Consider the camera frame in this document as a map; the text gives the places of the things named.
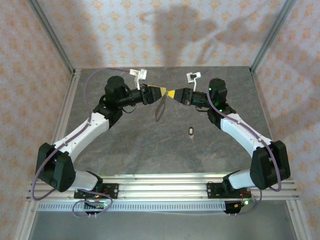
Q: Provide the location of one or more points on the metal key plate with rings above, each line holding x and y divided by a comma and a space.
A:
162, 102

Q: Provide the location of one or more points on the key with black head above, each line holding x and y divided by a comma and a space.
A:
191, 131

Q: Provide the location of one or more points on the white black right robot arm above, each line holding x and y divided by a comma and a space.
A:
240, 130

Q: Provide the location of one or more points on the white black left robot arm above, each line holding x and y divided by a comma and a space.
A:
82, 135

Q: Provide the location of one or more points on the grey metal lower panel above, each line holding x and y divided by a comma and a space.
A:
160, 227

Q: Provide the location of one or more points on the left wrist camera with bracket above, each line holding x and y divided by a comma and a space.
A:
142, 74

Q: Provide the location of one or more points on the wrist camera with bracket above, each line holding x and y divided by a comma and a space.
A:
142, 74
193, 76

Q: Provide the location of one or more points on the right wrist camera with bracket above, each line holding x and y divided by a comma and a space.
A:
193, 76

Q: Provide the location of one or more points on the aluminium table side rail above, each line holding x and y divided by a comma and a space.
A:
68, 100
262, 98

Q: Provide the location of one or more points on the aluminium frame post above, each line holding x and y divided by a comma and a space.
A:
272, 32
50, 32

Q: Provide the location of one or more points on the aluminium base rail beam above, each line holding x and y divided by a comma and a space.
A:
162, 190

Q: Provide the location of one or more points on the aluminium frame leg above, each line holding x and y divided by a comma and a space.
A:
25, 222
298, 222

